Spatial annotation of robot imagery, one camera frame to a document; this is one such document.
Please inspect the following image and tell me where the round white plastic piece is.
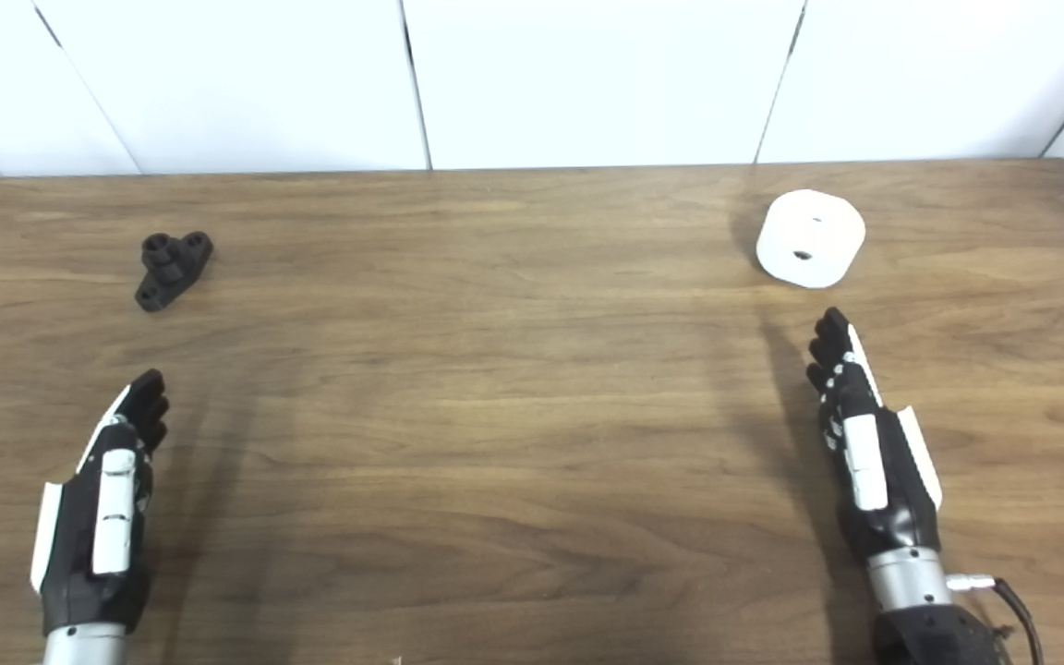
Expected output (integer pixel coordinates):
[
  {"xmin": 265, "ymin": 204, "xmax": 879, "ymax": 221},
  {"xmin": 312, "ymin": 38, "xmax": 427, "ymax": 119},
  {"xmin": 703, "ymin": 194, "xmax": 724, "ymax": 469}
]
[{"xmin": 756, "ymin": 189, "xmax": 866, "ymax": 290}]

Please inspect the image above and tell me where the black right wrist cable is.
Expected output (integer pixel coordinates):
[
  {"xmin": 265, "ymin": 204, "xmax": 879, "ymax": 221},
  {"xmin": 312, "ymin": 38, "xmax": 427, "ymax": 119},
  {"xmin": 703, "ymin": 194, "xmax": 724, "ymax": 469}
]
[{"xmin": 948, "ymin": 574, "xmax": 1046, "ymax": 665}]

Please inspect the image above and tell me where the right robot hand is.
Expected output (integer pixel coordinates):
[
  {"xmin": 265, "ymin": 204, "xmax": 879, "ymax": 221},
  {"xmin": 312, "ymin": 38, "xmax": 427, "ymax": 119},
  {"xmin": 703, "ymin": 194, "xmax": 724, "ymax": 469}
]
[{"xmin": 806, "ymin": 308, "xmax": 944, "ymax": 562}]

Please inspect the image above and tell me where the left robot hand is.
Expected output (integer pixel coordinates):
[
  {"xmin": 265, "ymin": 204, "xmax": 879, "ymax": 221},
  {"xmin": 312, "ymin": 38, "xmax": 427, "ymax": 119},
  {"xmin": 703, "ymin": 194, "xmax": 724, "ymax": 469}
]
[{"xmin": 30, "ymin": 369, "xmax": 170, "ymax": 638}]

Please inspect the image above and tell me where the black plastic holder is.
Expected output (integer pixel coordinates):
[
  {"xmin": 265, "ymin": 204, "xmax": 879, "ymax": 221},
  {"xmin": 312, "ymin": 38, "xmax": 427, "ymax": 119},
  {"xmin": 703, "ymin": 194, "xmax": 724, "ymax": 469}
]
[{"xmin": 134, "ymin": 231, "xmax": 214, "ymax": 313}]

